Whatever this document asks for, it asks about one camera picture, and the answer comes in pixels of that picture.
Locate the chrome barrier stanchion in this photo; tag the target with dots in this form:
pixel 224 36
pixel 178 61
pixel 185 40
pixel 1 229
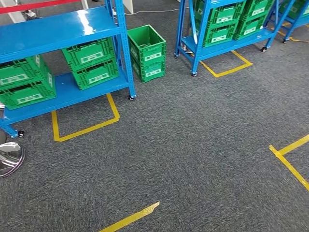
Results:
pixel 10 160

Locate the red barrier belt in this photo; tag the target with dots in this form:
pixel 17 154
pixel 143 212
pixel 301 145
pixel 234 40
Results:
pixel 36 5

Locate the yellow floor tape strip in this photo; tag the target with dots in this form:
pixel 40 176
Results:
pixel 130 218

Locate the green plastic crate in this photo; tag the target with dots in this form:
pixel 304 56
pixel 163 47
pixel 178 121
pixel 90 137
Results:
pixel 294 8
pixel 149 54
pixel 96 76
pixel 22 72
pixel 149 72
pixel 218 36
pixel 249 30
pixel 258 9
pixel 89 52
pixel 224 16
pixel 26 96

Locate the blue metal shelf rack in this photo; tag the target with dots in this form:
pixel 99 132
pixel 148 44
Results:
pixel 217 52
pixel 297 20
pixel 48 32

